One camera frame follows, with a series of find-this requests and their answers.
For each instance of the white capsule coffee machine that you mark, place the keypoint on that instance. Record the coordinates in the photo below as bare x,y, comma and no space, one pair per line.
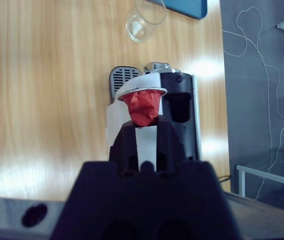
179,85

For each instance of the clear drinking glass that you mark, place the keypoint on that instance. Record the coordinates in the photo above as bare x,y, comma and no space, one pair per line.
137,32

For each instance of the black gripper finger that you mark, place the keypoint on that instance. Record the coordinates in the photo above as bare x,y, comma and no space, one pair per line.
125,147
168,147

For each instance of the red coffee capsule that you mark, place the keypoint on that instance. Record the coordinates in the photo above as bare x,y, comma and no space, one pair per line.
142,110

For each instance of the teal plastic tray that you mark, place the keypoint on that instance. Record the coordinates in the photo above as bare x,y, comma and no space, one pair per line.
187,7

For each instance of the metal slotted drip tray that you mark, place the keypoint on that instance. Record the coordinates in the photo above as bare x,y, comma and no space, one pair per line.
122,77

